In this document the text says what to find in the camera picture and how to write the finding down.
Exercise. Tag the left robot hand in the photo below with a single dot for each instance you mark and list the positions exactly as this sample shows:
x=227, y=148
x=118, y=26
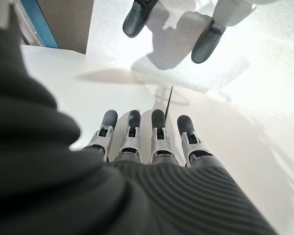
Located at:
x=39, y=171

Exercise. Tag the black robot foot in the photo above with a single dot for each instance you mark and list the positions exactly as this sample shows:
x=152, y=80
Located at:
x=134, y=19
x=205, y=46

